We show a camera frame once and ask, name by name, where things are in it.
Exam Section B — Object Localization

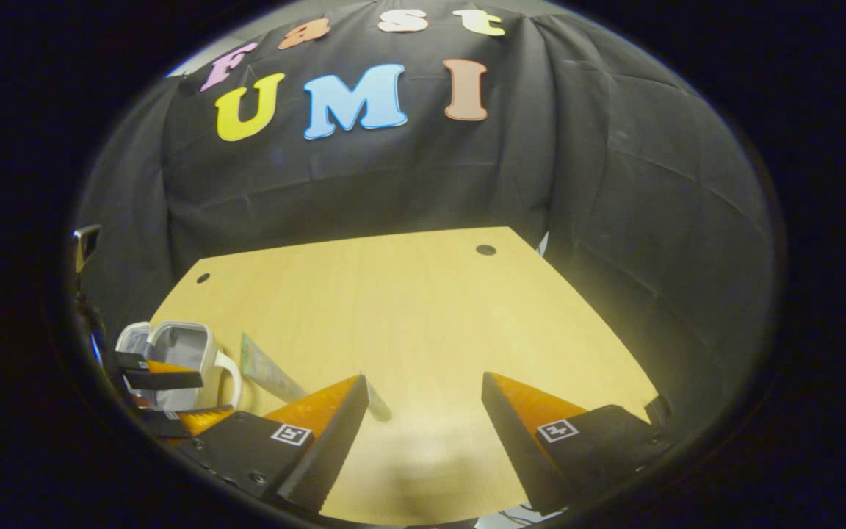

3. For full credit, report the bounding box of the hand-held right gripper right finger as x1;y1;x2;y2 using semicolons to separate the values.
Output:
480;371;677;515

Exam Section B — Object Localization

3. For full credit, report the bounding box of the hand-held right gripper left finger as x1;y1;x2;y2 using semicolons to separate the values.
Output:
173;375;370;515

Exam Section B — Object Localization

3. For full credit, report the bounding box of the pale green skin care tube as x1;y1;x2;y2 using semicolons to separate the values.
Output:
239;334;393;422

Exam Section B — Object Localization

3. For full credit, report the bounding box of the dark flat panel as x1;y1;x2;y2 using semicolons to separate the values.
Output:
643;395;675;428

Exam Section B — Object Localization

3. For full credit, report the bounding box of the black backdrop cloth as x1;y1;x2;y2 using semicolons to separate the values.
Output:
74;0;780;431

